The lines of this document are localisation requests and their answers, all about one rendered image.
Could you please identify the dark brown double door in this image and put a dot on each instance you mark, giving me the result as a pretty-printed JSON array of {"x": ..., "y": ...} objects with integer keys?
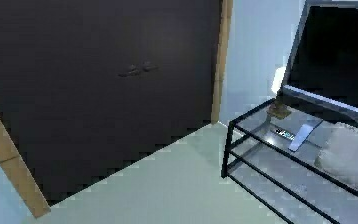
[{"x": 87, "y": 100}]

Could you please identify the white lamp with brass base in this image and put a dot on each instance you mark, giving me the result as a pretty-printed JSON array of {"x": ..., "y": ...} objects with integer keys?
[{"x": 279, "y": 100}]

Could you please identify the grey flat phone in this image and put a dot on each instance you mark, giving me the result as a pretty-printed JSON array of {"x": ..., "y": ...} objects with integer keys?
[{"x": 301, "y": 136}]

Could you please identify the black television set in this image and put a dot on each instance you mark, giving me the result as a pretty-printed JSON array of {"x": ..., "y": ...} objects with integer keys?
[{"x": 333, "y": 56}]

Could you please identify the pale grey cushion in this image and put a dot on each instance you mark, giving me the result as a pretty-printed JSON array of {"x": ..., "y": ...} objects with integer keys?
[{"x": 348, "y": 156}]

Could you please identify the black frame glass table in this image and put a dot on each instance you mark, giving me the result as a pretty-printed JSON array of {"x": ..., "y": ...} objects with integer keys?
[{"x": 287, "y": 166}]

